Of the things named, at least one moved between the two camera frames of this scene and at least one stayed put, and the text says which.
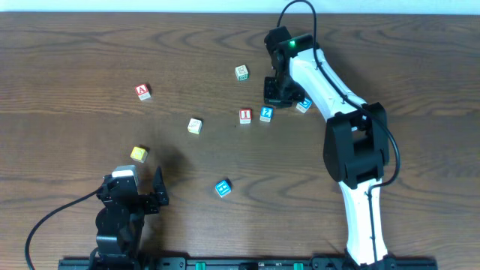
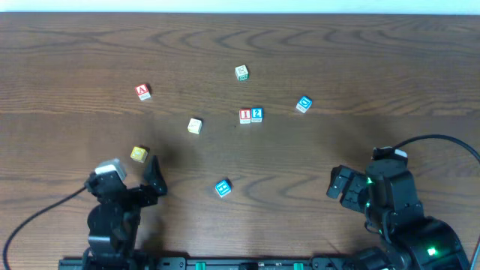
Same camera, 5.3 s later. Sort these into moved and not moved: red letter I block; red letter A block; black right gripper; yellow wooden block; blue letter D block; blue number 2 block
Moved: blue number 2 block; black right gripper
Not moved: red letter A block; blue letter D block; red letter I block; yellow wooden block
